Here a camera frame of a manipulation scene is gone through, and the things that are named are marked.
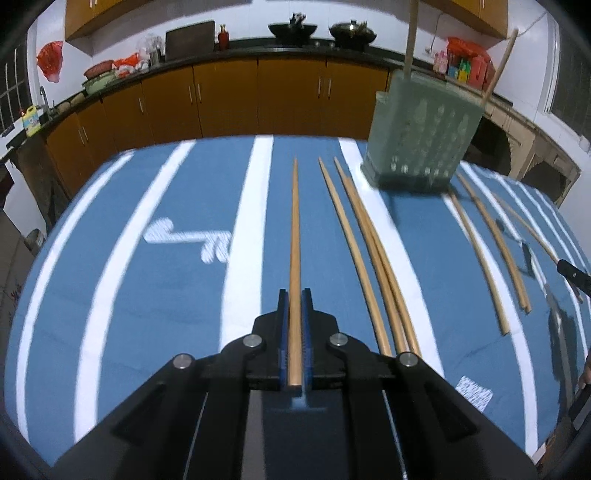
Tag red hanging plastic bag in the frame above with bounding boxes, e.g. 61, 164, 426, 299
37, 41, 64, 84

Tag red basin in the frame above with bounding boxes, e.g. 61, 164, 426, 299
84, 60, 115, 79

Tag red bag with colourful packets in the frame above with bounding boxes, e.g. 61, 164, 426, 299
434, 37, 495, 88

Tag dark cutting board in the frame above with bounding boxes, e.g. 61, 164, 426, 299
165, 21, 216, 61

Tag beige side cabinet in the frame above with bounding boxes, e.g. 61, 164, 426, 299
462, 88, 583, 206

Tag metal utensil cup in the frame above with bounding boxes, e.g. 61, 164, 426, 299
139, 34, 164, 65

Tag yellow detergent bottle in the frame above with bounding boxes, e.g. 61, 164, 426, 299
22, 105, 41, 137

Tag black wok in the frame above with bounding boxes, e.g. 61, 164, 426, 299
329, 19, 377, 49
268, 14, 318, 47

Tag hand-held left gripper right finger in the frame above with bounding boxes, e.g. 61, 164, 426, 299
302, 288, 540, 480

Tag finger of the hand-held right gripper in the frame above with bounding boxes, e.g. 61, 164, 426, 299
556, 259, 591, 296

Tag brown lower kitchen cabinets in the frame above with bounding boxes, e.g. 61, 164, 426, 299
44, 58, 391, 195

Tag green plastic utensil holder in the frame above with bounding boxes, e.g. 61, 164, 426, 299
360, 69, 485, 192

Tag barred window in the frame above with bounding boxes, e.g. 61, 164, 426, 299
551, 32, 591, 139
0, 46, 33, 130

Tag orange plastic bag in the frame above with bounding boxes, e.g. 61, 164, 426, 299
113, 53, 151, 78

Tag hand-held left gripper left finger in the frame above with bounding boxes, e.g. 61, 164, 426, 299
51, 288, 290, 480

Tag green basin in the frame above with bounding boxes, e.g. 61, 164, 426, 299
82, 74, 116, 95

